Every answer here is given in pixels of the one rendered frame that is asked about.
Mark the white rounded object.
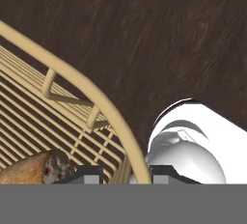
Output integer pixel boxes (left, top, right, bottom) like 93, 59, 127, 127
145, 98, 247, 185

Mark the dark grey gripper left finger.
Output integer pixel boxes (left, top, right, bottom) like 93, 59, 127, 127
53, 165, 104, 185

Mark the tan wire basket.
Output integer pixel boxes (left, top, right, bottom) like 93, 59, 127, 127
0, 19, 152, 185

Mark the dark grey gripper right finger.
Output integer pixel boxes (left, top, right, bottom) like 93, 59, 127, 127
149, 165, 203, 185

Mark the brown bread loaf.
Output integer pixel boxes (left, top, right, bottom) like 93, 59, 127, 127
0, 149, 78, 185

